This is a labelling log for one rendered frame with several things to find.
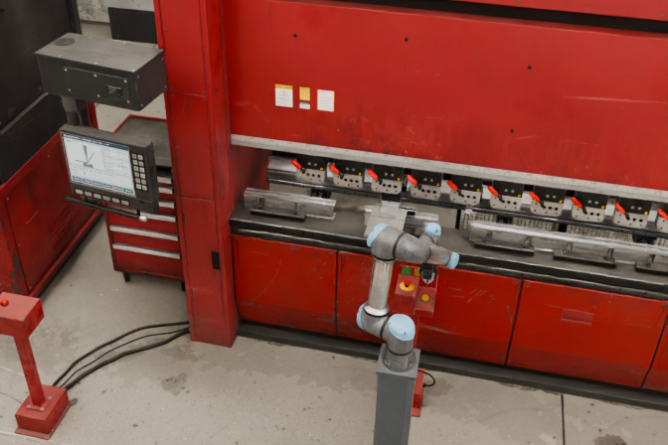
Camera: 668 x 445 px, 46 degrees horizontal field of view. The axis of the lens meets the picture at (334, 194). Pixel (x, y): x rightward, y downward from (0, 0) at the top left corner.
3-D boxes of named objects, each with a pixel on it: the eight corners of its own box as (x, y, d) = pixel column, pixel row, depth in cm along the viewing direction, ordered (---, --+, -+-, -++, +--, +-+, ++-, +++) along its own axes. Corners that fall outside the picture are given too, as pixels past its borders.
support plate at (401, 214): (364, 236, 395) (364, 234, 395) (373, 207, 417) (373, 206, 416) (399, 241, 392) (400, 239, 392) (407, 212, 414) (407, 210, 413)
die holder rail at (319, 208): (244, 207, 434) (244, 193, 429) (248, 201, 439) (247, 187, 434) (333, 221, 426) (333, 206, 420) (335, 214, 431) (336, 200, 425)
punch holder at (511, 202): (489, 207, 398) (493, 180, 388) (490, 198, 405) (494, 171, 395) (519, 212, 395) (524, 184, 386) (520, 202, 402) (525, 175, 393)
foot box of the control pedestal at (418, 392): (383, 411, 430) (385, 396, 423) (390, 377, 450) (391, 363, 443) (419, 417, 426) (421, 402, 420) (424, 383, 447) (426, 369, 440)
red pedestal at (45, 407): (13, 433, 413) (-24, 315, 366) (39, 397, 433) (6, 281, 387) (49, 440, 410) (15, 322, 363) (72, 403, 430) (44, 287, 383)
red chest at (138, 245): (115, 286, 510) (91, 154, 454) (147, 240, 551) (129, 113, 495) (188, 299, 501) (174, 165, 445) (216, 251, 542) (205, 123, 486)
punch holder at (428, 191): (410, 196, 405) (412, 169, 395) (412, 187, 411) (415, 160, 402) (438, 200, 402) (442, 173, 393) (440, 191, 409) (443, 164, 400)
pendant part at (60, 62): (65, 212, 389) (31, 52, 341) (94, 186, 408) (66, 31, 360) (155, 234, 375) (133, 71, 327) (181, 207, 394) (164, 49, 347)
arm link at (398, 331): (405, 358, 343) (407, 335, 335) (378, 345, 349) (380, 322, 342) (418, 342, 351) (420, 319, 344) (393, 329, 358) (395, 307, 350)
